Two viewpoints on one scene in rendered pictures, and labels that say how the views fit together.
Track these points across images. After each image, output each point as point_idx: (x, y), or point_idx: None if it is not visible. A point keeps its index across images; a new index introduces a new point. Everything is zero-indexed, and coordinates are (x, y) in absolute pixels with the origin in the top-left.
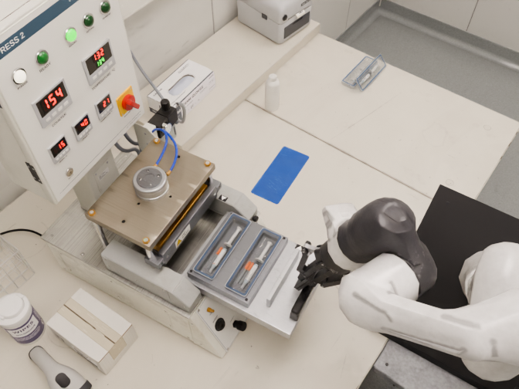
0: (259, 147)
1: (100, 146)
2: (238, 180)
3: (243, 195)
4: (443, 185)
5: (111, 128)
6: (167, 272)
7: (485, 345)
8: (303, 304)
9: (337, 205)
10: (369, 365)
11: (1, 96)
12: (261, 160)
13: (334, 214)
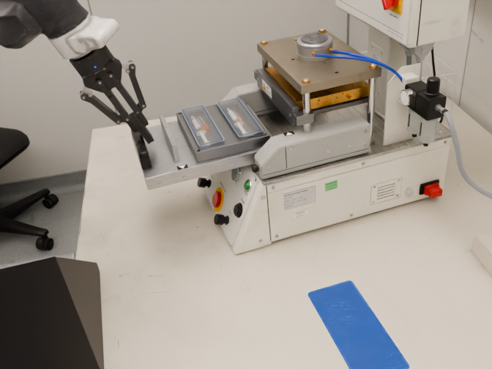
0: (428, 335)
1: (367, 7)
2: (380, 278)
3: (277, 147)
4: (48, 258)
5: (378, 6)
6: (252, 89)
7: None
8: (131, 129)
9: (105, 25)
10: (78, 250)
11: None
12: (398, 321)
13: (102, 20)
